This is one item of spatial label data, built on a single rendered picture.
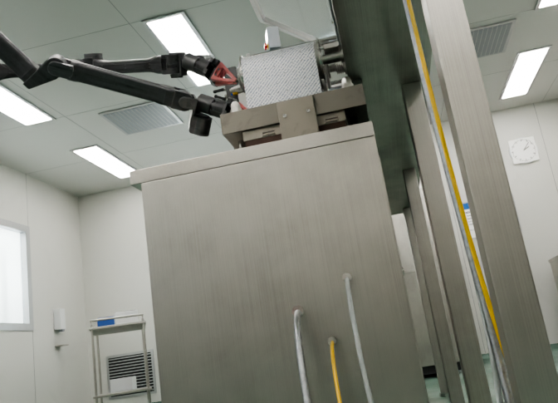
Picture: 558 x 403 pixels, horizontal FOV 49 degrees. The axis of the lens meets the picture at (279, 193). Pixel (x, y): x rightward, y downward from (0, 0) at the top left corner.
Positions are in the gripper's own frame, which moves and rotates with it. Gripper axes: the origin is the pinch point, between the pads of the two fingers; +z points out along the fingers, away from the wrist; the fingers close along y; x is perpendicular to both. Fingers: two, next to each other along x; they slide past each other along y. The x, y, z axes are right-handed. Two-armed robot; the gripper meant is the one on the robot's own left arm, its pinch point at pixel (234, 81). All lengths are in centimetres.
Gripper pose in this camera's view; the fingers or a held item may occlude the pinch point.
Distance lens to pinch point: 206.7
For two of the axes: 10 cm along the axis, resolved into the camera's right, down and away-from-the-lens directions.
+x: 4.7, -8.8, 1.3
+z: 8.5, 4.1, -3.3
